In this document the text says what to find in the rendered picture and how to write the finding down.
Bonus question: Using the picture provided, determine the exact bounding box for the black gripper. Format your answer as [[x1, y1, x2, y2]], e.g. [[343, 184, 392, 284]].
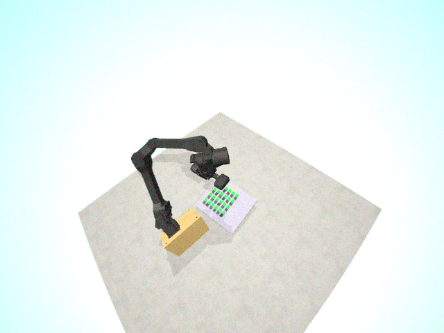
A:
[[190, 162, 230, 190]]

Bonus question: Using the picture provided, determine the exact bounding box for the white switch panel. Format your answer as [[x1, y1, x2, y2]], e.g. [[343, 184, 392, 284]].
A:
[[194, 181, 257, 234]]

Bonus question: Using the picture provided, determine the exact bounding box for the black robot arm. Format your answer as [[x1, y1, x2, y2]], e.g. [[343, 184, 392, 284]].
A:
[[131, 135, 230, 239]]

